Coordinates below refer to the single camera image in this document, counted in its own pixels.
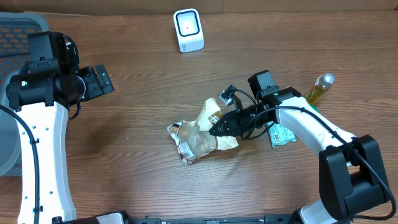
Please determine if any teal white pouch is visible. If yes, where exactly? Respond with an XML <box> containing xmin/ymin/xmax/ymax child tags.
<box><xmin>267</xmin><ymin>122</ymin><xmax>296</xmax><ymax>149</ymax></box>

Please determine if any brown snack packet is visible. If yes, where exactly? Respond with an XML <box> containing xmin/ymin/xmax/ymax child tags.
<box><xmin>167</xmin><ymin>98</ymin><xmax>238</xmax><ymax>165</ymax></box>

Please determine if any yellow dish soap bottle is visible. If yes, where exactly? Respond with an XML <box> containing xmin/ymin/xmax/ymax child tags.
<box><xmin>303</xmin><ymin>73</ymin><xmax>335</xmax><ymax>105</ymax></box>

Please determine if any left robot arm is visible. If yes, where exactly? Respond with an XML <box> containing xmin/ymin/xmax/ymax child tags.
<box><xmin>4</xmin><ymin>31</ymin><xmax>127</xmax><ymax>223</ymax></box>

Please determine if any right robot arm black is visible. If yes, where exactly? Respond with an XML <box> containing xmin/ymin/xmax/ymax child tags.
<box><xmin>210</xmin><ymin>70</ymin><xmax>397</xmax><ymax>223</ymax></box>

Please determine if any white barcode scanner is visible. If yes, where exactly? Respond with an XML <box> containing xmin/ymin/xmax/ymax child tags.
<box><xmin>173</xmin><ymin>8</ymin><xmax>205</xmax><ymax>53</ymax></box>

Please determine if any grey plastic shopping basket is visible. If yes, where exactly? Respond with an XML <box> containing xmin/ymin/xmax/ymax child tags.
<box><xmin>1</xmin><ymin>12</ymin><xmax>49</xmax><ymax>176</ymax></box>

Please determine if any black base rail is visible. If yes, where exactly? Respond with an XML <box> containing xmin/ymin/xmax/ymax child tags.
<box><xmin>125</xmin><ymin>214</ymin><xmax>299</xmax><ymax>224</ymax></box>

